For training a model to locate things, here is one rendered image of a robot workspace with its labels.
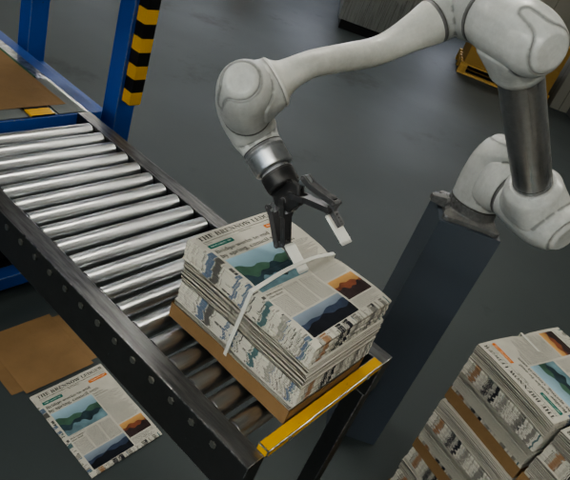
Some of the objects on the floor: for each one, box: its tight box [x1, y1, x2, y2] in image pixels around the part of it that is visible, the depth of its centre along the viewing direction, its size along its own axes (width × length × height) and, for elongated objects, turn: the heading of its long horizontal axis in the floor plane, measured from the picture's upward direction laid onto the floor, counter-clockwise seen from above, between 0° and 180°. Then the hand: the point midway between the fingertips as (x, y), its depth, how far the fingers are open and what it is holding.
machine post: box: [101, 0, 140, 141], centre depth 228 cm, size 9×9×155 cm
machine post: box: [17, 0, 51, 61], centre depth 253 cm, size 9×9×155 cm
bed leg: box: [296, 388, 371, 480], centre depth 180 cm, size 6×6×68 cm
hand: (322, 253), depth 128 cm, fingers open, 13 cm apart
